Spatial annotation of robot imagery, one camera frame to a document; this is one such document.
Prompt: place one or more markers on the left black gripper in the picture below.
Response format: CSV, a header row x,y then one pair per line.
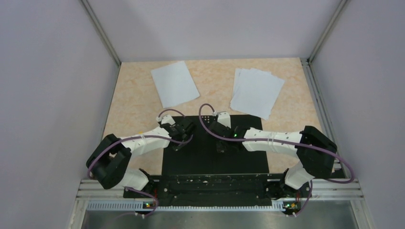
x,y
177,148

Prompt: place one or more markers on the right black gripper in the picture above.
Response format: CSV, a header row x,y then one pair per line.
x,y
220,146

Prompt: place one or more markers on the grey black file folder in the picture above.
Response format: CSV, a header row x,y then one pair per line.
x,y
199,157

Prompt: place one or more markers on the white paper sheet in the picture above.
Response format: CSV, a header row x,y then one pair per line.
x,y
174,84

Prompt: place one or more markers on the white paper stack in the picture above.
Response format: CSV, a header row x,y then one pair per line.
x,y
255,92

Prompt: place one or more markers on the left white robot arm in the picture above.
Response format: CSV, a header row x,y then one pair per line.
x,y
109,163

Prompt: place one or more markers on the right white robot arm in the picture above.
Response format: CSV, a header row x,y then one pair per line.
x,y
315,152

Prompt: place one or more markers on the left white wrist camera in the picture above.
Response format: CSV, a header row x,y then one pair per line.
x,y
166,119

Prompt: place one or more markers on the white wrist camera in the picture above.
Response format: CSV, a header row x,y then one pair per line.
x,y
166,119
223,118

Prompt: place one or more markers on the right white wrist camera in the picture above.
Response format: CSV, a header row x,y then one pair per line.
x,y
223,118

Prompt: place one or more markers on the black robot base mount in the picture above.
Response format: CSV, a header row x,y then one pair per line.
x,y
229,190

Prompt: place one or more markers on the white slotted cable duct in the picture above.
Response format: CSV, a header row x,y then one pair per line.
x,y
133,205

